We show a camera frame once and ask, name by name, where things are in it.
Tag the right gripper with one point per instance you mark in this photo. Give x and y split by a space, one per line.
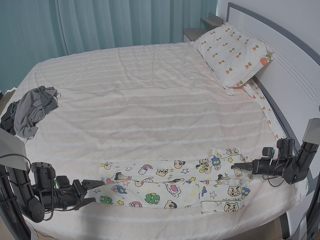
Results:
262 167

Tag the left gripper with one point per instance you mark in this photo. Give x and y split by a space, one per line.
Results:
67 196

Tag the white printed pyjama top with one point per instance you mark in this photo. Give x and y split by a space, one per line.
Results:
175 181

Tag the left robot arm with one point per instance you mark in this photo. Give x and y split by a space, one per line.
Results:
20 184

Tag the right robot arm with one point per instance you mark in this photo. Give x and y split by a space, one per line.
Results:
302 164

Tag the white garment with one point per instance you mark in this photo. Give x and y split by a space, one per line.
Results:
23 138

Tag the grey garment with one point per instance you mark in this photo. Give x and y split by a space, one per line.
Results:
30 111

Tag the black garment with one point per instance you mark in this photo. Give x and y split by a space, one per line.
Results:
7 119

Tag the bed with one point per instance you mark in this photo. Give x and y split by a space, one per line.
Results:
150 96

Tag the white printed pillow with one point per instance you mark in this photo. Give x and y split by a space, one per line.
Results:
232 54

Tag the grey bedside table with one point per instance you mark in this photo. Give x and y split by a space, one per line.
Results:
193 32

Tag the blue-green curtain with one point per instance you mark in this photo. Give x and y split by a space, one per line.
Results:
112 16

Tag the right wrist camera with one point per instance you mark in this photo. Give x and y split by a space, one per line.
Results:
268 152

